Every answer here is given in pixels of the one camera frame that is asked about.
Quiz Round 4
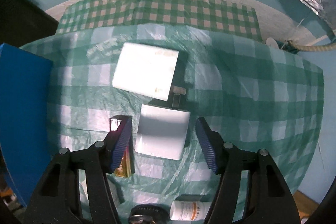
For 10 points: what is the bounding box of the blue storage box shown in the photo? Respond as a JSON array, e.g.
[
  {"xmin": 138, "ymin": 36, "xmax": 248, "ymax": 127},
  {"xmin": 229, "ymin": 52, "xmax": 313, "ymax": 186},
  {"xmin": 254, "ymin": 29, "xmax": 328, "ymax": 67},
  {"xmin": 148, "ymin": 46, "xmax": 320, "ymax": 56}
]
[{"xmin": 0, "ymin": 43, "xmax": 54, "ymax": 208}]

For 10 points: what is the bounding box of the gold and black rectangular object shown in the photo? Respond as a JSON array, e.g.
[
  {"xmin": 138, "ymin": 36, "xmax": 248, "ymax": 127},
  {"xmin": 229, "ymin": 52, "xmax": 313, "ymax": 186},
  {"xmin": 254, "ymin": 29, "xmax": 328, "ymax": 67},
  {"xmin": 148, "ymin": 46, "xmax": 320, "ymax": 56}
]
[{"xmin": 110, "ymin": 116, "xmax": 135, "ymax": 178}]

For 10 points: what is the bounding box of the large-check green plastic tablecloth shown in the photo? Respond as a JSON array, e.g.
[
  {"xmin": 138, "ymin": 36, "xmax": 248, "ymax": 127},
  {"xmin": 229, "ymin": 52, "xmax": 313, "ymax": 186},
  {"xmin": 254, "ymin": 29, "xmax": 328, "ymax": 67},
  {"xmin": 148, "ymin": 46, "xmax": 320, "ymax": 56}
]
[{"xmin": 20, "ymin": 24, "xmax": 324, "ymax": 223}]

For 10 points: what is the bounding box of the wooden furniture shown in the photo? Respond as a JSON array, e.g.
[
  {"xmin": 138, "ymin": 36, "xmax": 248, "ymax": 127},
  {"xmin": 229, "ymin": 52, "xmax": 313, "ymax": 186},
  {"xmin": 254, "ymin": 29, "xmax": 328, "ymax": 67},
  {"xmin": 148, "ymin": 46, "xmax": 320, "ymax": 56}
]
[{"xmin": 293, "ymin": 191, "xmax": 319, "ymax": 216}]

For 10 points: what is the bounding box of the white power adapter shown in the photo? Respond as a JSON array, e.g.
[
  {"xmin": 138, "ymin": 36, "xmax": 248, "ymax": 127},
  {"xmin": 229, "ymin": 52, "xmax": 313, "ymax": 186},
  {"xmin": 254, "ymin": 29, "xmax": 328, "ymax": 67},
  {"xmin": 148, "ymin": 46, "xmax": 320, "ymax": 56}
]
[{"xmin": 134, "ymin": 86, "xmax": 191, "ymax": 160}]

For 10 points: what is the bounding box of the black round metal object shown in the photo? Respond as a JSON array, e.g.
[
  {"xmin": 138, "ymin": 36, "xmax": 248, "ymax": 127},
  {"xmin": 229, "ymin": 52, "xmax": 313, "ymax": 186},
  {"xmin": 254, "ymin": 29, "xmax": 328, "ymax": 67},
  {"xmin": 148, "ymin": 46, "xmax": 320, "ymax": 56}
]
[{"xmin": 128, "ymin": 203, "xmax": 171, "ymax": 224}]

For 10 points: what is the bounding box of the small-check green tablecloth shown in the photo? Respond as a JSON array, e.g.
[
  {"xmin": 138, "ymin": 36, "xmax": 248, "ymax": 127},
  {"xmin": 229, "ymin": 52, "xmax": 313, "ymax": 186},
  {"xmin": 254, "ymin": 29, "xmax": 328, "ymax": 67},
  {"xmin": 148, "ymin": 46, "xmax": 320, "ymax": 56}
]
[{"xmin": 56, "ymin": 0, "xmax": 263, "ymax": 42}]

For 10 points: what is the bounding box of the dark furniture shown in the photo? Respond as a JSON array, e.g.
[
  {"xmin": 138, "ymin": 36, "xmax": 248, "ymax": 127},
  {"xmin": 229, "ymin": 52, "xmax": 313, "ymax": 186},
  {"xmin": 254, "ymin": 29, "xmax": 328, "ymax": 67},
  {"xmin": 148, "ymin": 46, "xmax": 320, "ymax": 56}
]
[{"xmin": 0, "ymin": 0, "xmax": 59, "ymax": 48}]

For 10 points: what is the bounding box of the white rectangular box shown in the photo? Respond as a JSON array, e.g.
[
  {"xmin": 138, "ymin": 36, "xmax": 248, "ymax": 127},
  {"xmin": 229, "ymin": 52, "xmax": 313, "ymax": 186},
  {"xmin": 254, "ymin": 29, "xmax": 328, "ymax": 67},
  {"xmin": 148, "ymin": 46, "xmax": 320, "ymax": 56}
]
[{"xmin": 112, "ymin": 42, "xmax": 179, "ymax": 102}]

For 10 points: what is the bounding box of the white pill bottle orange label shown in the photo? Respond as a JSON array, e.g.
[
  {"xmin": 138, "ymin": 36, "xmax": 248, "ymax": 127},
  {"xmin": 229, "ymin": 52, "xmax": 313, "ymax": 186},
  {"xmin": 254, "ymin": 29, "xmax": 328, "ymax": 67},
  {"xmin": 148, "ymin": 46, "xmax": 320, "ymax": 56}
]
[{"xmin": 169, "ymin": 200, "xmax": 212, "ymax": 221}]

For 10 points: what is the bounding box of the beige braided hose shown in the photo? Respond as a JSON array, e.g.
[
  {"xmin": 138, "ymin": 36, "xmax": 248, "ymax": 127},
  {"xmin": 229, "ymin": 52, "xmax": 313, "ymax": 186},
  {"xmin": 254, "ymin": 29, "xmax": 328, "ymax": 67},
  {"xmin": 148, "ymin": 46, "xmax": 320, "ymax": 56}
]
[{"xmin": 283, "ymin": 40, "xmax": 336, "ymax": 53}]

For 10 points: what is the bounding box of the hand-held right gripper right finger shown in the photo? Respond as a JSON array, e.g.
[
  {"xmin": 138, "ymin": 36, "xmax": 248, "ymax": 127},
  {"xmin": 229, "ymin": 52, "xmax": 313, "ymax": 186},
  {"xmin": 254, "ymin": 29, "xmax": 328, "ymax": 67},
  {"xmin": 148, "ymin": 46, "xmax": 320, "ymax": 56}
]
[{"xmin": 196, "ymin": 117, "xmax": 301, "ymax": 224}]

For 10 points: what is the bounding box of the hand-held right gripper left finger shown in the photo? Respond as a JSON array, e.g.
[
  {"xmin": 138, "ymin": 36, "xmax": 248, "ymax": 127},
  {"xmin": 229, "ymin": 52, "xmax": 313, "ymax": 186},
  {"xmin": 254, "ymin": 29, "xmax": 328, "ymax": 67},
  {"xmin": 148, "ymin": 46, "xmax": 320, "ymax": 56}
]
[{"xmin": 23, "ymin": 116, "xmax": 135, "ymax": 224}]

